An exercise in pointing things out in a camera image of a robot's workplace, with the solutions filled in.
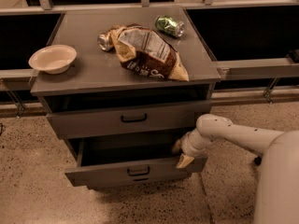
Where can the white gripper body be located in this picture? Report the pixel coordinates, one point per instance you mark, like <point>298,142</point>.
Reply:
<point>188,146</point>

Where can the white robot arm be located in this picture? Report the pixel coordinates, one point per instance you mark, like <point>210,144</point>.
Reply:
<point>277,195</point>

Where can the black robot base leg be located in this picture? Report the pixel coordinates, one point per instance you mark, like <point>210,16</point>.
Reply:
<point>257,161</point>

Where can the grey top drawer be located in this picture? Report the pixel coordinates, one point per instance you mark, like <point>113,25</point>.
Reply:
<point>129,119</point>

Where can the grey drawer cabinet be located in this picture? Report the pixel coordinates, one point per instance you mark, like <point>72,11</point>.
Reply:
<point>96,80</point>

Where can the brown chip bag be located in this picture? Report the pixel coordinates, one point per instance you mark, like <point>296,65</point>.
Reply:
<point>144,52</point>

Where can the green soda can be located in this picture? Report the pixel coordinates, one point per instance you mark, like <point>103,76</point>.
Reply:
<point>170,26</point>

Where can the silver soda can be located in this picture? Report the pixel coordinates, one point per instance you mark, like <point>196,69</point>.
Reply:
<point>104,41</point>

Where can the white paper bowl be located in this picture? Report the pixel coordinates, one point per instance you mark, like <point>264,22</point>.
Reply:
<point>53,59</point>

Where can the grey metal railing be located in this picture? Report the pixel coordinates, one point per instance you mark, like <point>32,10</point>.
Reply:
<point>273,69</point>

